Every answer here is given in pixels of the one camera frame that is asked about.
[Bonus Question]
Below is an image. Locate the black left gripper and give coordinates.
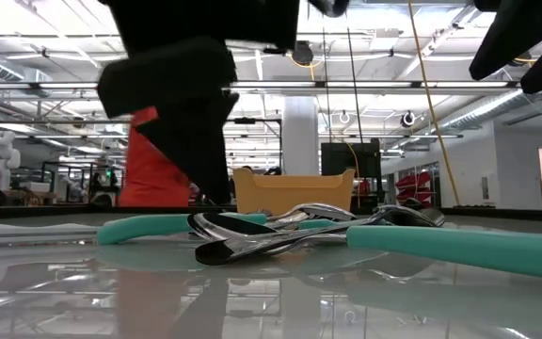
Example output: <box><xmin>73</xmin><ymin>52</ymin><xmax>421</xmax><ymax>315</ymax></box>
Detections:
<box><xmin>96</xmin><ymin>0</ymin><xmax>300</xmax><ymax>206</ymax></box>

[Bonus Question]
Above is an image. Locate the teal handled silver spoon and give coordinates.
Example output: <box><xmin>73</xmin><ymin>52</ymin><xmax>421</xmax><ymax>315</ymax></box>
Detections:
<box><xmin>186</xmin><ymin>211</ymin><xmax>542</xmax><ymax>283</ymax></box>
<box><xmin>96</xmin><ymin>202</ymin><xmax>358</xmax><ymax>246</ymax></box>
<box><xmin>297</xmin><ymin>218</ymin><xmax>345</xmax><ymax>231</ymax></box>

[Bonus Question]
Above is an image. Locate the glossy black spoon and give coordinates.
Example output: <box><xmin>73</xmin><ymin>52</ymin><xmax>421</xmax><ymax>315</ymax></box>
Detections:
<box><xmin>194</xmin><ymin>204</ymin><xmax>446</xmax><ymax>266</ymax></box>

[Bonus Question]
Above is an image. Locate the person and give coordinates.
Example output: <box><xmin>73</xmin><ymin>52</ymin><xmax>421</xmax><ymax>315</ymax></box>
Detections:
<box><xmin>119</xmin><ymin>106</ymin><xmax>201</xmax><ymax>208</ymax></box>

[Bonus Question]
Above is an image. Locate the white building pillar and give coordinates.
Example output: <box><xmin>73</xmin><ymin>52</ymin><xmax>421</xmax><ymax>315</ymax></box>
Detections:
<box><xmin>282</xmin><ymin>96</ymin><xmax>320</xmax><ymax>176</ymax></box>

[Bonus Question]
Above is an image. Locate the orange plastic bin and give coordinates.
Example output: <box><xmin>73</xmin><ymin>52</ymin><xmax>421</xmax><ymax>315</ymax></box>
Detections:
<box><xmin>231</xmin><ymin>167</ymin><xmax>358</xmax><ymax>217</ymax></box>

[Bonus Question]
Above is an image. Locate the black cabinet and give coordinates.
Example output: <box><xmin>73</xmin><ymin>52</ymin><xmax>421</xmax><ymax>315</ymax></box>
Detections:
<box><xmin>320</xmin><ymin>140</ymin><xmax>383</xmax><ymax>208</ymax></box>

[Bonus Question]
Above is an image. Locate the red equipment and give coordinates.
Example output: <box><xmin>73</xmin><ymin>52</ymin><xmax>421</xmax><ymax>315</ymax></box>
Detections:
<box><xmin>395</xmin><ymin>169</ymin><xmax>435</xmax><ymax>204</ymax></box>

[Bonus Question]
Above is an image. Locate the white robot figure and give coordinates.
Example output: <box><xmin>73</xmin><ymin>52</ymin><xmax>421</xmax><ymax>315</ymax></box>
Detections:
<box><xmin>0</xmin><ymin>130</ymin><xmax>22</xmax><ymax>192</ymax></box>

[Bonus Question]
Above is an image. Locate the black workstation frame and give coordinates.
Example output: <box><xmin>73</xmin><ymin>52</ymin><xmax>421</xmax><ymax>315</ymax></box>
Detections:
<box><xmin>40</xmin><ymin>160</ymin><xmax>126</xmax><ymax>206</ymax></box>

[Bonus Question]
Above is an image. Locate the yellow hanging cable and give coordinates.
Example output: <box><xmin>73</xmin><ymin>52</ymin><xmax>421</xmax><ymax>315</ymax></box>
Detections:
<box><xmin>406</xmin><ymin>0</ymin><xmax>463</xmax><ymax>207</ymax></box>

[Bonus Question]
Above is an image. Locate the black table frame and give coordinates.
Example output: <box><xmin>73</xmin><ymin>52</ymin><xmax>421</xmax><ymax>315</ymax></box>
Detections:
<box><xmin>0</xmin><ymin>202</ymin><xmax>542</xmax><ymax>223</ymax></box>

